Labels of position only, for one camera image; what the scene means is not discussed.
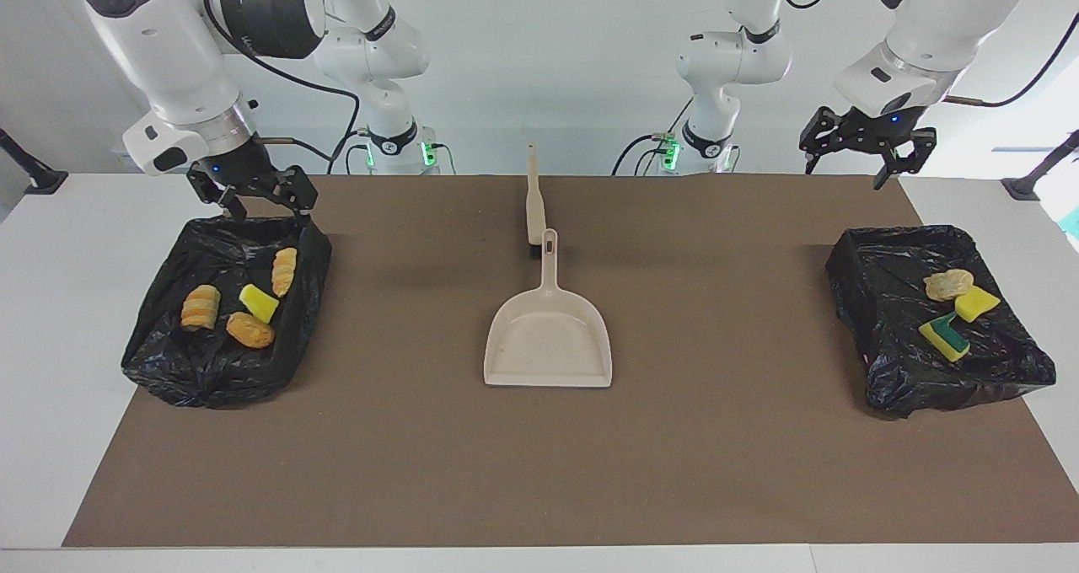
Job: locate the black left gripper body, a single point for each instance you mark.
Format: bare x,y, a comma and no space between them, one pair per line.
868,131

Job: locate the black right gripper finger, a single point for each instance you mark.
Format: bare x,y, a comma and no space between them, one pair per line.
303,209
233,206

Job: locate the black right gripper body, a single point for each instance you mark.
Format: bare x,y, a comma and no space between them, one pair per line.
249,173

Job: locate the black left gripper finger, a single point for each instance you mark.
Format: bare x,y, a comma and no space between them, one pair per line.
811,160
895,168

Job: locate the pale scalloped bread piece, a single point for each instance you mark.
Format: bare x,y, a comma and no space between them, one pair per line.
284,271

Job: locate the yellow sponge wedge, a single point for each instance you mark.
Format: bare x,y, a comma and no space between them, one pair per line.
259,303

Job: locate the pale chunky bread piece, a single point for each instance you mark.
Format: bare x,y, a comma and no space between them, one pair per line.
201,307

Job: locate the orange brown bread roll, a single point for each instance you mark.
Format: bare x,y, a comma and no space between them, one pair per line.
249,330

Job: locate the round pale bread piece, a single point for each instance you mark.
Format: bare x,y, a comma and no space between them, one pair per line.
947,285

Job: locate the curled yellow sponge piece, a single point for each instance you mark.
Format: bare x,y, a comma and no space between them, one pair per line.
978,303

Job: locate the green and yellow sponge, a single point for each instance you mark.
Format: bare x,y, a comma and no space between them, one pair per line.
944,339

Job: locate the beige hand brush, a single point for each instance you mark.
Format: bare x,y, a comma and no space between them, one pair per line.
534,206

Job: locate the beige plastic dustpan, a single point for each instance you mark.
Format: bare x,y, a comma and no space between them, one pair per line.
548,345

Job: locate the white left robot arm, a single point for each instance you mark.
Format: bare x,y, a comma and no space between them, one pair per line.
733,59

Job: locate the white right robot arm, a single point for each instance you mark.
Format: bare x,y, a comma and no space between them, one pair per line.
160,42

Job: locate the black bag lined bin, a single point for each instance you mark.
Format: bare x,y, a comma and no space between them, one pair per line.
194,371
893,320

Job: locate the white box with yellow label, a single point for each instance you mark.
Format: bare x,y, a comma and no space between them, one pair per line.
118,156

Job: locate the brown table mat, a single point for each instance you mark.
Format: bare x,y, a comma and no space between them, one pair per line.
421,489

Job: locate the black camera stand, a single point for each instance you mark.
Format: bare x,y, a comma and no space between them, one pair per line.
38,177
1028,184

